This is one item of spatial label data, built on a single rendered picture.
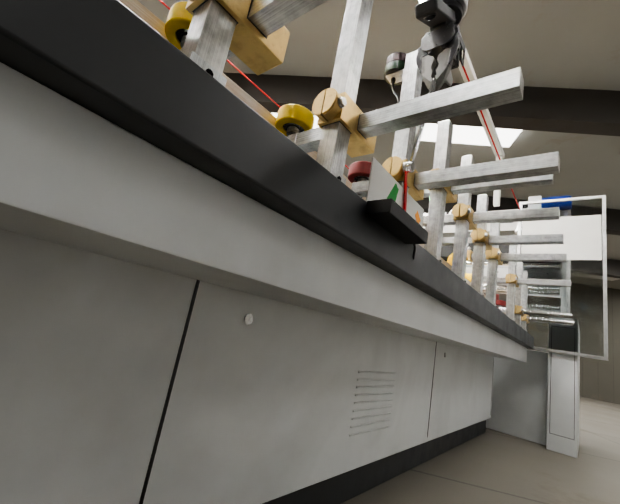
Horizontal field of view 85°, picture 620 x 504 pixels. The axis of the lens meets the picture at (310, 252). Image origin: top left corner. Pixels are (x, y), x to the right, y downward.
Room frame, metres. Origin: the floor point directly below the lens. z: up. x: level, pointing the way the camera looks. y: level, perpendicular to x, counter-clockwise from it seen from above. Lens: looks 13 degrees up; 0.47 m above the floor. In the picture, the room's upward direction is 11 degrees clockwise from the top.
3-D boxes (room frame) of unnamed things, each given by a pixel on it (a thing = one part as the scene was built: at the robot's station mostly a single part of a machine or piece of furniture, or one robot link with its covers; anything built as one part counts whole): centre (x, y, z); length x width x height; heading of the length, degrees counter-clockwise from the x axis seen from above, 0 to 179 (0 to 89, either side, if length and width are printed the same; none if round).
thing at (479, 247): (1.27, -0.66, 0.89); 0.03 x 0.03 x 0.48; 49
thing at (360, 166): (0.82, -0.10, 0.85); 0.08 x 0.08 x 0.11
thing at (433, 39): (0.63, -0.21, 1.16); 0.09 x 0.08 x 0.12; 139
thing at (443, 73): (0.62, -0.22, 1.05); 0.06 x 0.03 x 0.09; 139
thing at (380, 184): (0.67, -0.17, 0.75); 0.26 x 0.01 x 0.10; 139
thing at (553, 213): (1.10, -0.53, 0.95); 0.50 x 0.04 x 0.04; 49
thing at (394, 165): (0.72, -0.18, 0.84); 0.13 x 0.06 x 0.05; 139
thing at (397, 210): (0.61, -0.17, 0.68); 0.22 x 0.05 x 0.05; 139
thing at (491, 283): (1.46, -0.82, 0.89); 0.03 x 0.03 x 0.48; 49
